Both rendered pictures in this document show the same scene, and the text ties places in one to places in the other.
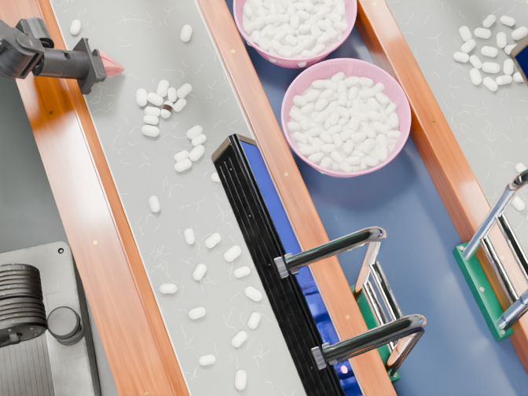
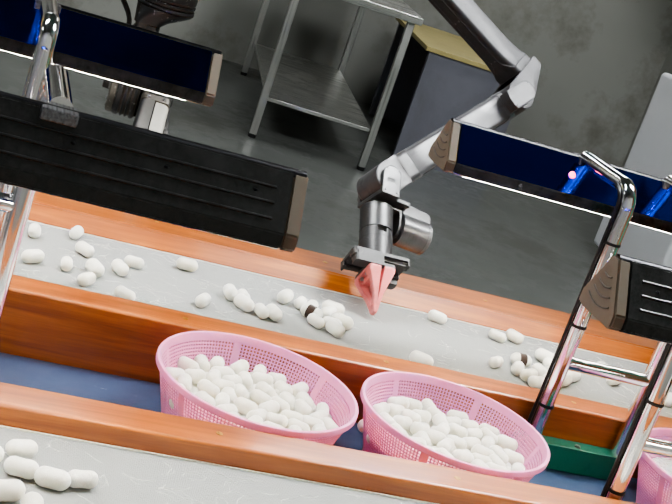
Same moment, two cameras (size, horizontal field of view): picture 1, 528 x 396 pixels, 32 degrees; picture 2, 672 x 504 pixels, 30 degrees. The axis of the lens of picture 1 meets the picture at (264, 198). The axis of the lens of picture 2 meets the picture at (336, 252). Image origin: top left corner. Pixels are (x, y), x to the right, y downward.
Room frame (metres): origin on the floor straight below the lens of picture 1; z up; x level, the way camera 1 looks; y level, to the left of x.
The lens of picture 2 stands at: (0.94, -1.64, 1.38)
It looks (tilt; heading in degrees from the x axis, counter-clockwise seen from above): 16 degrees down; 92
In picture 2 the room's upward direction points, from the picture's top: 19 degrees clockwise
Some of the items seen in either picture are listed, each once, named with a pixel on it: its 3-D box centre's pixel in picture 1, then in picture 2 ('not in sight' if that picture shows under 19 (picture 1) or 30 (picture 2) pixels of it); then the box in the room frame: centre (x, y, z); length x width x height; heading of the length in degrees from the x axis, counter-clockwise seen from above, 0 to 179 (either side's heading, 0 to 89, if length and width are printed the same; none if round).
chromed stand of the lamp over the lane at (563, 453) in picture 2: not in sight; (598, 314); (1.28, 0.22, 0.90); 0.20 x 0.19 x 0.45; 22
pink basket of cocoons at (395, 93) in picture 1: (344, 125); (248, 411); (0.85, -0.17, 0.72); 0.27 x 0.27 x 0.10
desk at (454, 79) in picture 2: not in sight; (440, 96); (0.94, 6.16, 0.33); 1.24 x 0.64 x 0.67; 103
